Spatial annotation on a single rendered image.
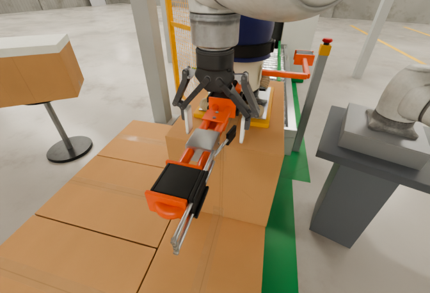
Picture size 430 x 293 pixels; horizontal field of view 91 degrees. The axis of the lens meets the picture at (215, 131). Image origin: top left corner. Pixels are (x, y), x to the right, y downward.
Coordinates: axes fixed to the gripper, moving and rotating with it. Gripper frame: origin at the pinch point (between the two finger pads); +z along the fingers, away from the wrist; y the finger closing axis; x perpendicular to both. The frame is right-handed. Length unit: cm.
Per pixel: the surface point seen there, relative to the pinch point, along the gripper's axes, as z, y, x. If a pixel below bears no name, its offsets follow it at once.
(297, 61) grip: 1, -22, -67
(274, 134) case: 13.0, -15.5, -21.7
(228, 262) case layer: 53, -7, 6
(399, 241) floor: 108, -108, -59
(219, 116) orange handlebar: -1.3, 0.1, -5.1
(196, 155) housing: 1.0, 1.8, 8.5
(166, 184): -2.3, 2.9, 20.1
